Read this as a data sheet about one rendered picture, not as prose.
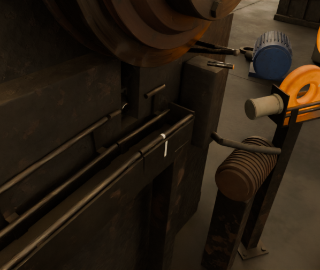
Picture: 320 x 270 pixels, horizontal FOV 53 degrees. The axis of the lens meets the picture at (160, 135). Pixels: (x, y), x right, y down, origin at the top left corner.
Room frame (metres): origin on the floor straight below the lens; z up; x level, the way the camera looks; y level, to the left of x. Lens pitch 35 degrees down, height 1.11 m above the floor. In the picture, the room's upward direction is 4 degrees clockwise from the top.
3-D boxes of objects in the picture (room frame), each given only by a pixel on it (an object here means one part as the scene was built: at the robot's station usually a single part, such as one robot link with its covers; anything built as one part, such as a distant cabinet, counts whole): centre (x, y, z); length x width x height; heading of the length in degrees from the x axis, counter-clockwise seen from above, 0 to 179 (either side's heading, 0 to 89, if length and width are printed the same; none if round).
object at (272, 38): (2.69, -0.89, 0.17); 0.57 x 0.31 x 0.34; 166
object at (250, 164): (0.79, -0.28, 0.27); 0.22 x 0.13 x 0.53; 146
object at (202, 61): (0.79, -0.10, 0.68); 0.11 x 0.08 x 0.24; 56
